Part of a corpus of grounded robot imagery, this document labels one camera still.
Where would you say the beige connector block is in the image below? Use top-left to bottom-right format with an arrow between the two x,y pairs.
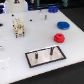
13,18 -> 24,37

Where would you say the small blue part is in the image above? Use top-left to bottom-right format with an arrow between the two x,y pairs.
48,6 -> 58,13

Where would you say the blue gear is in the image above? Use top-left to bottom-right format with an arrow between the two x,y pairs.
57,21 -> 70,30

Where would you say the right metal peg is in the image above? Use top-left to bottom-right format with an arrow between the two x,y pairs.
49,46 -> 55,56

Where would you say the peg base plate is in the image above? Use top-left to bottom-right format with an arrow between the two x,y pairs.
26,46 -> 66,68

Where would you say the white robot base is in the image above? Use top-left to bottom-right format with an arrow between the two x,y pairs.
5,0 -> 28,13

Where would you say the red gear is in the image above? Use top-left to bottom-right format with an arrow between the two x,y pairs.
54,33 -> 65,43

